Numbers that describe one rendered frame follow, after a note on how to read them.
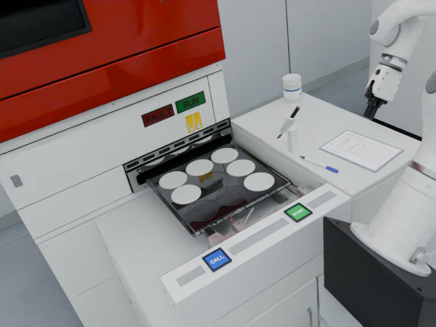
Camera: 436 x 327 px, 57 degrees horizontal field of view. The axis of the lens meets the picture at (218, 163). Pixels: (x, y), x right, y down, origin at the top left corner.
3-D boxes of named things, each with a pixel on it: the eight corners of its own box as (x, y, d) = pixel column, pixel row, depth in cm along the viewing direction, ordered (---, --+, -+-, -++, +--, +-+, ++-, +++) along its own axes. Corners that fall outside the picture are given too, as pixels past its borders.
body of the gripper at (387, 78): (391, 61, 125) (376, 96, 128) (410, 71, 130) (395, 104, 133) (373, 57, 131) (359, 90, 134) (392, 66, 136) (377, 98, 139)
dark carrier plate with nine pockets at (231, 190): (150, 180, 145) (149, 179, 144) (230, 143, 157) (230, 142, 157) (195, 232, 119) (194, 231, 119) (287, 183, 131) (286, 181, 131)
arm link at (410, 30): (389, 53, 125) (413, 63, 127) (409, 10, 121) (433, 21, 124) (374, 51, 132) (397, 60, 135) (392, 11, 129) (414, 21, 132)
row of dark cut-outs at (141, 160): (125, 170, 143) (123, 164, 142) (228, 124, 159) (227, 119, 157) (126, 170, 143) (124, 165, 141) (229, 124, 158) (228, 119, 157)
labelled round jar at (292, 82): (280, 99, 165) (278, 77, 160) (294, 93, 168) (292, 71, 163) (291, 104, 160) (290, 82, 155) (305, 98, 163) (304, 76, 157)
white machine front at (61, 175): (35, 241, 139) (-22, 143, 116) (231, 148, 168) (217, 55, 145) (37, 246, 136) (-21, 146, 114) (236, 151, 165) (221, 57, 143)
